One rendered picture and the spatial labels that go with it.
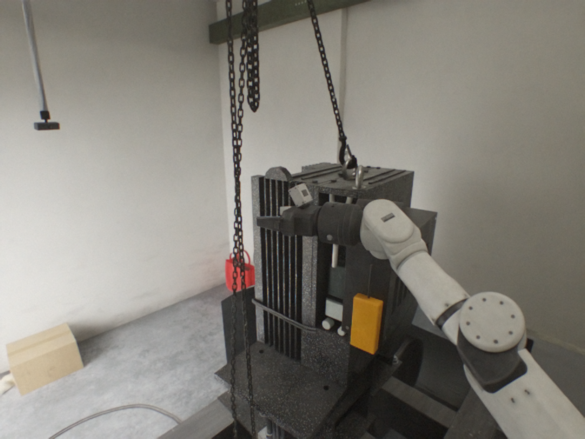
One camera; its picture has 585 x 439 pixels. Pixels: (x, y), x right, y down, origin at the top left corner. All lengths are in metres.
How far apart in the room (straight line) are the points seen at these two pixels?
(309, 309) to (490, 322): 0.76
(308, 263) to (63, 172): 2.22
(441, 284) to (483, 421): 1.15
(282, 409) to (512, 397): 0.82
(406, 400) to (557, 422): 1.14
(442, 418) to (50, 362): 2.54
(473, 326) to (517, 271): 1.59
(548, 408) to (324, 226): 0.43
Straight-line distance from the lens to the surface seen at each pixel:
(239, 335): 1.61
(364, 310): 0.89
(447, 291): 0.54
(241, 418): 1.47
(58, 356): 2.93
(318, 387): 1.25
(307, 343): 1.24
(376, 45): 2.27
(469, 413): 1.65
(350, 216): 0.62
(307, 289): 1.11
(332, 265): 1.04
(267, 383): 1.26
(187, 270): 3.45
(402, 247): 0.56
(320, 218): 0.64
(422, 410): 1.59
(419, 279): 0.55
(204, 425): 1.49
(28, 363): 2.92
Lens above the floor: 1.80
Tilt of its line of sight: 18 degrees down
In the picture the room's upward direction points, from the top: straight up
